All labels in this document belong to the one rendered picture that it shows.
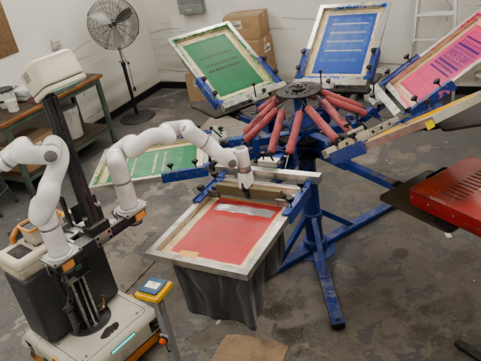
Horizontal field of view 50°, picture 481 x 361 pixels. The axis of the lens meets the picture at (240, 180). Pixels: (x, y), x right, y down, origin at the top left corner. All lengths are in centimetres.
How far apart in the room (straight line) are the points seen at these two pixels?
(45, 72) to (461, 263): 297
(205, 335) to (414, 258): 159
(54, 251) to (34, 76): 81
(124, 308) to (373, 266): 177
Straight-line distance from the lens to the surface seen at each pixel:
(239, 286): 258
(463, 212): 248
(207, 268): 246
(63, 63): 227
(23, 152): 226
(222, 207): 291
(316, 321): 350
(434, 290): 372
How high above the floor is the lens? 247
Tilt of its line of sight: 29 degrees down
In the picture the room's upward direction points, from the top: 10 degrees counter-clockwise
